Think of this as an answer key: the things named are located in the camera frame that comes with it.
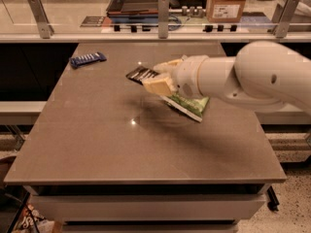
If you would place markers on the blue blueberry rxbar wrapper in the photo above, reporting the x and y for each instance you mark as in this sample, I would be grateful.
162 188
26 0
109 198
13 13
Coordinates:
83 60

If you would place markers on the colourful snack bag on floor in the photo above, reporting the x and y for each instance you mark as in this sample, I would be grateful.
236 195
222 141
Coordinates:
31 221

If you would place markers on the grey table drawer front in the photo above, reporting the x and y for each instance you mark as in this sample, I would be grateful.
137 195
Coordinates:
148 207

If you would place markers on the right metal glass bracket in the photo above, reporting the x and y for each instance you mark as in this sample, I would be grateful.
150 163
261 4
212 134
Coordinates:
282 19

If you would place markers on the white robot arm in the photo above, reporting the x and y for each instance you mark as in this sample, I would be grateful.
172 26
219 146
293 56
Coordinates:
262 77

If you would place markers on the brown cardboard box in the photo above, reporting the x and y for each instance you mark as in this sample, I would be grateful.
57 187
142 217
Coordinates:
224 10

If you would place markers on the metal glass bracket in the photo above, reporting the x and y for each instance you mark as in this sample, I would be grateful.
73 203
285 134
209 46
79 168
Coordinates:
42 21
163 14
282 19

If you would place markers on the black chocolate rxbar wrapper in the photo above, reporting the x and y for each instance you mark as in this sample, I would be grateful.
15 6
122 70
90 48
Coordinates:
141 73

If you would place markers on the left metal glass bracket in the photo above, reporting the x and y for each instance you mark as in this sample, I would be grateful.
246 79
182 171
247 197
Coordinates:
42 21

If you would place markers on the green kettle chips bag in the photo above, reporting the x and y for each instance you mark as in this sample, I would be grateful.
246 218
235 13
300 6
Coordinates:
193 108

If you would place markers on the middle metal glass bracket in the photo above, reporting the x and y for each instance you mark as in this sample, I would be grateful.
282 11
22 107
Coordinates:
163 14

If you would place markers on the dark open tray box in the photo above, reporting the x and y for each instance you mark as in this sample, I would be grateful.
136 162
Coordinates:
132 7

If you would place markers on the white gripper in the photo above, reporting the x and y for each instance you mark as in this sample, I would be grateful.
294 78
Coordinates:
189 73

